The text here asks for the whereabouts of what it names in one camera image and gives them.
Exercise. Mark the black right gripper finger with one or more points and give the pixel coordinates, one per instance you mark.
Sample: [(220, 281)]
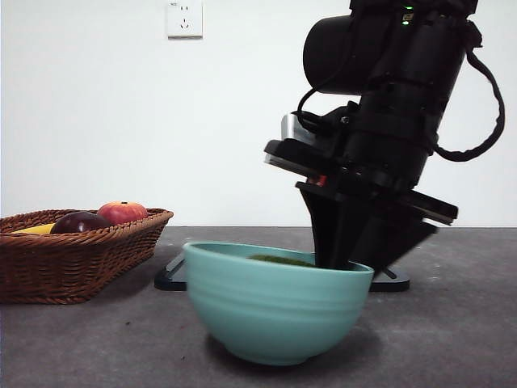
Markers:
[(392, 242), (331, 234)]

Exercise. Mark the green avocado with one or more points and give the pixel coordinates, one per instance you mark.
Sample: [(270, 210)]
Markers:
[(282, 260)]

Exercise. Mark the teal ceramic bowl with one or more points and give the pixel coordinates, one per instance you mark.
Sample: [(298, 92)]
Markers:
[(274, 311)]

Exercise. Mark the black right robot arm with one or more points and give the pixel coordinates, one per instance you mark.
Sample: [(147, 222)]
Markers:
[(396, 81)]

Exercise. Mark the black rectangular tray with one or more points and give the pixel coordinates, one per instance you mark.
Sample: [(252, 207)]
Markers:
[(169, 281)]

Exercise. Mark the red yellow apple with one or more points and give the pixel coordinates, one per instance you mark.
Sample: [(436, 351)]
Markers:
[(123, 212)]

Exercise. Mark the brown wicker basket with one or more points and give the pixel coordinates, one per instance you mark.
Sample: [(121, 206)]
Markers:
[(60, 266)]

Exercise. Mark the yellow banana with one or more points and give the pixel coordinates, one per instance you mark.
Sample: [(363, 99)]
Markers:
[(34, 229)]

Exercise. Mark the pale grey camera box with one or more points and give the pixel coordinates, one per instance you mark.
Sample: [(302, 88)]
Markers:
[(292, 129)]

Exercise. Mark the white wall socket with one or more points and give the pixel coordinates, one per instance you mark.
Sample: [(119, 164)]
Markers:
[(185, 20)]

